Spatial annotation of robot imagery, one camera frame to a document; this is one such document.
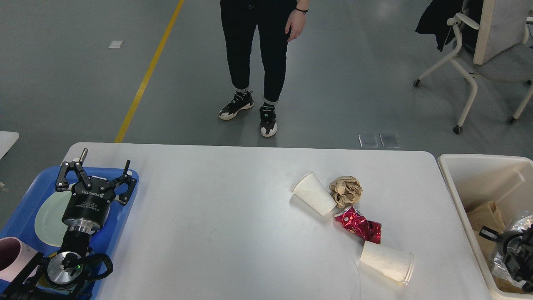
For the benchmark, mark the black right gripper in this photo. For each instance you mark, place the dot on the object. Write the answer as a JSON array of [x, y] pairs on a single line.
[[515, 247]]

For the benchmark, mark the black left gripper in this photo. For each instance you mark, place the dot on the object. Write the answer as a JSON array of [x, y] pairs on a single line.
[[89, 206]]

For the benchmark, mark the brown paper bag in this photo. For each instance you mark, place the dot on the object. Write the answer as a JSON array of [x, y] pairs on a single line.
[[489, 215], [505, 286]]

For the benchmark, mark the aluminium foil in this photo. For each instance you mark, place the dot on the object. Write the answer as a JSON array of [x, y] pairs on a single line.
[[521, 221]]

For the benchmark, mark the green plate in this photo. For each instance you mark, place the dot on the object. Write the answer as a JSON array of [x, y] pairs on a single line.
[[48, 225]]

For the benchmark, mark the white paper cup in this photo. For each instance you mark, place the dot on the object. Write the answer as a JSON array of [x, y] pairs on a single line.
[[314, 194], [394, 264]]

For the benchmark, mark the crushed red can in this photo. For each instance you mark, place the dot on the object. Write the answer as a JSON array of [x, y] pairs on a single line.
[[355, 222]]

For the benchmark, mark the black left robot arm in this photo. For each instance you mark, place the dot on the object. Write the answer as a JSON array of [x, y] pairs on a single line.
[[76, 263]]

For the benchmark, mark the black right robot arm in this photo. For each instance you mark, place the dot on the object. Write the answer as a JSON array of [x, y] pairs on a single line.
[[500, 270]]

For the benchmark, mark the beige plastic bin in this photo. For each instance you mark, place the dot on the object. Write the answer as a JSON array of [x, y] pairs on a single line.
[[475, 180]]

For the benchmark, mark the pink mug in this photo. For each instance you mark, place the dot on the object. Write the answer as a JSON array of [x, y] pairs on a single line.
[[14, 256]]

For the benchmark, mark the white side table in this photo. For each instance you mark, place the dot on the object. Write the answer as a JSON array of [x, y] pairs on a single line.
[[7, 140]]

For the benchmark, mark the crumpled brown paper ball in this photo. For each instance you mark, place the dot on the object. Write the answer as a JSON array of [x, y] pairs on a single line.
[[346, 191]]

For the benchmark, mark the white office chair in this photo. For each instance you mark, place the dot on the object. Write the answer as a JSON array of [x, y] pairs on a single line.
[[491, 42]]

